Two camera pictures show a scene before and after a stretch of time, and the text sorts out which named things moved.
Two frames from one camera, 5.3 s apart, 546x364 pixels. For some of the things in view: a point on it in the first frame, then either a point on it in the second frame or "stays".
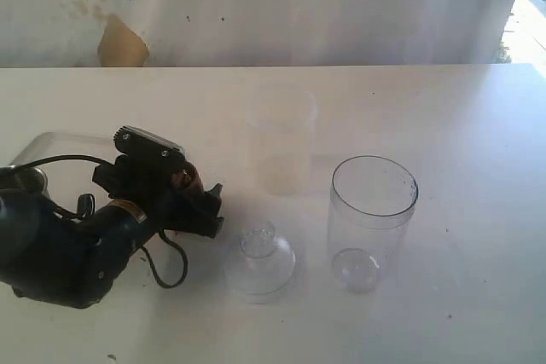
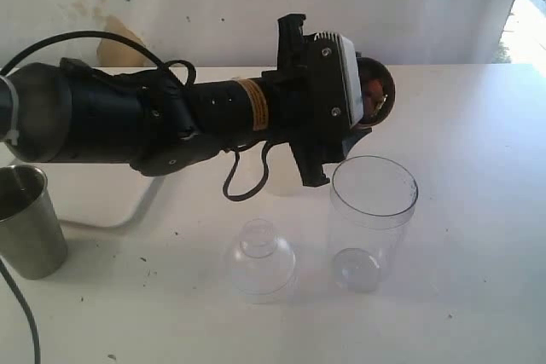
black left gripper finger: [209, 225] → [352, 136]
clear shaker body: [373, 201] stays
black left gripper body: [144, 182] → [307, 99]
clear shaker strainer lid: [260, 262] stays
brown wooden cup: [188, 178] → [378, 91]
